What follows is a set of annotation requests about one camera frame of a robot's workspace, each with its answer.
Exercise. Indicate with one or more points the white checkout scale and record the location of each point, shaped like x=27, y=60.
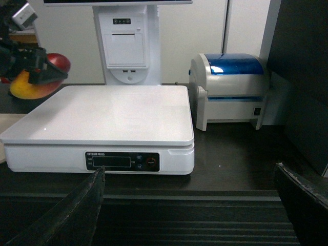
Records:
x=126, y=129

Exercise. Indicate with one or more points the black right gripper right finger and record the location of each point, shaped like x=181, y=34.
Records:
x=305, y=205

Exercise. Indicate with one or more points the white POS terminal stand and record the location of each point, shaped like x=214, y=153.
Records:
x=128, y=38

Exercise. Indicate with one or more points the white blue label printer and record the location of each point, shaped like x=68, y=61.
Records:
x=228, y=88

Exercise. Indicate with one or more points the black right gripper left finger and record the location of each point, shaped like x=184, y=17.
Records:
x=72, y=221

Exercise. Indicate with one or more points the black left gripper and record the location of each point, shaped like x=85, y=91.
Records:
x=43, y=67

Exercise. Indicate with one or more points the red yellow mango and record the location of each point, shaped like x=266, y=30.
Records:
x=22, y=88

